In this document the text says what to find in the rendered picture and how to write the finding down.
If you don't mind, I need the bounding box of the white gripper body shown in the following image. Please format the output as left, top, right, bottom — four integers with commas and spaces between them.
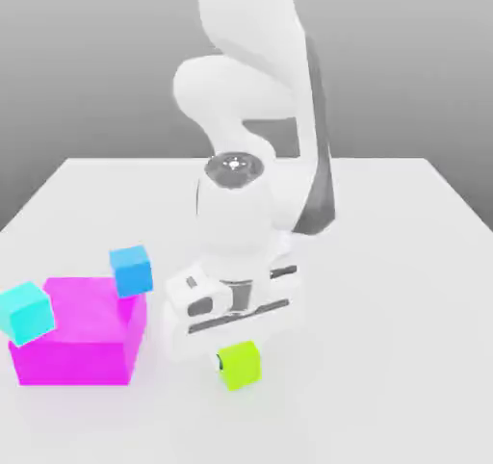
161, 269, 309, 365

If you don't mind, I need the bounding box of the small lime green cube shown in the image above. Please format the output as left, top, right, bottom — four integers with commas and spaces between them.
216, 340, 263, 392

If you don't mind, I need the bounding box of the small blue cube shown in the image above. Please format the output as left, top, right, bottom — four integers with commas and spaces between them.
108, 245, 154, 299

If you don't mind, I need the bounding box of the small cyan cube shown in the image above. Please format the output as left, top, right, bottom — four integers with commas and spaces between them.
0, 281, 56, 348

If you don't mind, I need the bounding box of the large magenta box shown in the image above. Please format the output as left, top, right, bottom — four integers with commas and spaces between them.
7, 276, 148, 387

